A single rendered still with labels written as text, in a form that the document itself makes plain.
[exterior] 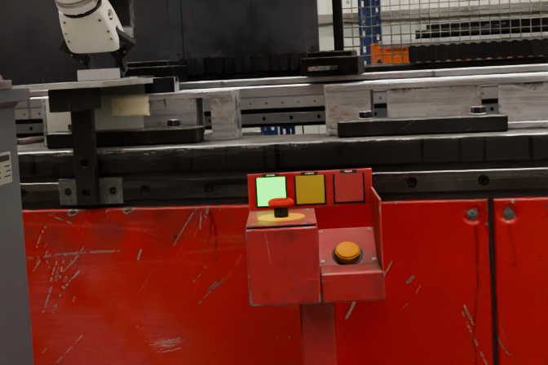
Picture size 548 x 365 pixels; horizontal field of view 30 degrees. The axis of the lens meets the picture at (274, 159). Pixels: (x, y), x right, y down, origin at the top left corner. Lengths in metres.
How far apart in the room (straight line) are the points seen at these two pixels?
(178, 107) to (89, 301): 0.40
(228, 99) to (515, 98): 0.53
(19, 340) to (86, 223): 0.70
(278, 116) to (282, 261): 0.74
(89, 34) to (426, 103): 0.63
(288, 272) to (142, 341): 0.51
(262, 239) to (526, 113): 0.61
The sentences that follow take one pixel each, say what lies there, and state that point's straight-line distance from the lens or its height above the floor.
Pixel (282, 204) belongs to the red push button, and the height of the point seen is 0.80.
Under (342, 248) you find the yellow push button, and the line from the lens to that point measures 1.57.
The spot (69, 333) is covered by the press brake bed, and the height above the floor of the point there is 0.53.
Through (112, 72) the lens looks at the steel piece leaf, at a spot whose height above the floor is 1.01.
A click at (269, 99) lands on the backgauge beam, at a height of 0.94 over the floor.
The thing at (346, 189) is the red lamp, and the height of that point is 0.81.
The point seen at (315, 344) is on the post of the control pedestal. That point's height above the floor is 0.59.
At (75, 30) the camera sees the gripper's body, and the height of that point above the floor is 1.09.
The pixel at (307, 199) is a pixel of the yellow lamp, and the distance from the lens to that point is 1.64.
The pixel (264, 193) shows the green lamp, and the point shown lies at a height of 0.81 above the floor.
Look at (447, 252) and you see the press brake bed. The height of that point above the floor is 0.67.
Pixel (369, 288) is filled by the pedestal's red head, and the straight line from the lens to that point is 1.51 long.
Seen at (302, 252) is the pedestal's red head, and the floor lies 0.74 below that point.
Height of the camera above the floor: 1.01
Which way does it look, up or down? 5 degrees down
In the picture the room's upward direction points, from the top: 3 degrees counter-clockwise
